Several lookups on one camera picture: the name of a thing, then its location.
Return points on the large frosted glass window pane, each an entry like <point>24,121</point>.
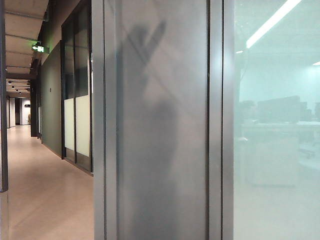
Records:
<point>275,162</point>

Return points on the white frosted glass panel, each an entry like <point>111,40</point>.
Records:
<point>83,125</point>
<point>69,120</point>

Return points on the grey metal pillar panel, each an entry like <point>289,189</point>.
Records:
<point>162,125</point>

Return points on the green illuminated exit sign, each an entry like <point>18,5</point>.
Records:
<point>40,48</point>

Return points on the clear glass door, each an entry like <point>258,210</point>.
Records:
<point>5,215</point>

